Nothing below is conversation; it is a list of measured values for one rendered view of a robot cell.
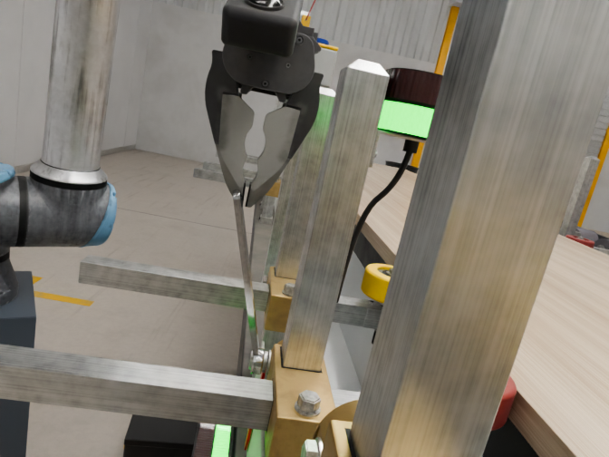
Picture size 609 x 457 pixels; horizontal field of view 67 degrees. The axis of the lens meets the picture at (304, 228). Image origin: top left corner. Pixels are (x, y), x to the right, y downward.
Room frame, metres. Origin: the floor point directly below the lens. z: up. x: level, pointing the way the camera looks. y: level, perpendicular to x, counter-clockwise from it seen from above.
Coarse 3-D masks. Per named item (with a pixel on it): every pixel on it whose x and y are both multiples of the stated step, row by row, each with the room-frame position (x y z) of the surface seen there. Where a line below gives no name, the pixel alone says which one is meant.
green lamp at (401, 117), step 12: (384, 108) 0.39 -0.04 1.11; (396, 108) 0.38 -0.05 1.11; (408, 108) 0.38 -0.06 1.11; (420, 108) 0.38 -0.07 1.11; (384, 120) 0.39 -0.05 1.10; (396, 120) 0.38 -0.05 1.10; (408, 120) 0.38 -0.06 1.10; (420, 120) 0.38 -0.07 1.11; (408, 132) 0.38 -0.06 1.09; (420, 132) 0.38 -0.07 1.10
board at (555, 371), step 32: (384, 224) 1.01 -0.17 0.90; (384, 256) 0.81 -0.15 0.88; (576, 256) 1.13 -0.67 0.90; (608, 256) 1.23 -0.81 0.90; (544, 288) 0.74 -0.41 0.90; (576, 288) 0.79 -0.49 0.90; (608, 288) 0.84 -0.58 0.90; (544, 320) 0.58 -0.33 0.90; (576, 320) 0.61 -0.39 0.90; (608, 320) 0.64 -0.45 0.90; (544, 352) 0.47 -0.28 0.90; (576, 352) 0.49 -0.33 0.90; (608, 352) 0.51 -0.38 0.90; (544, 384) 0.39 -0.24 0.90; (576, 384) 0.41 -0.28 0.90; (608, 384) 0.42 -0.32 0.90; (512, 416) 0.37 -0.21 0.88; (544, 416) 0.34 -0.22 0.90; (576, 416) 0.35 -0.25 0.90; (608, 416) 0.36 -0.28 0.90; (544, 448) 0.32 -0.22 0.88; (576, 448) 0.30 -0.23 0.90; (608, 448) 0.31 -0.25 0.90
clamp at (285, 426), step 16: (272, 352) 0.42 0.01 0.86; (272, 368) 0.39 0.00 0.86; (288, 368) 0.38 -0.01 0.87; (288, 384) 0.35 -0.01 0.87; (304, 384) 0.36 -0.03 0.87; (320, 384) 0.36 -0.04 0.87; (288, 400) 0.33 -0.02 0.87; (272, 416) 0.33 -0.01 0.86; (288, 416) 0.31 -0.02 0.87; (304, 416) 0.31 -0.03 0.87; (320, 416) 0.32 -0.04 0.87; (272, 432) 0.31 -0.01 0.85; (288, 432) 0.31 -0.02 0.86; (304, 432) 0.31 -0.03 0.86; (272, 448) 0.31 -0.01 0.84; (288, 448) 0.31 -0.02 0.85
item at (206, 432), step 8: (200, 424) 0.50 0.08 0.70; (208, 424) 0.50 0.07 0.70; (200, 432) 0.49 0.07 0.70; (208, 432) 0.49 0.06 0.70; (200, 440) 0.47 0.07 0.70; (208, 440) 0.47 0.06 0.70; (200, 448) 0.46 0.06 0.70; (208, 448) 0.46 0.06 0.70; (200, 456) 0.45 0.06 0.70; (208, 456) 0.45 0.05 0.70
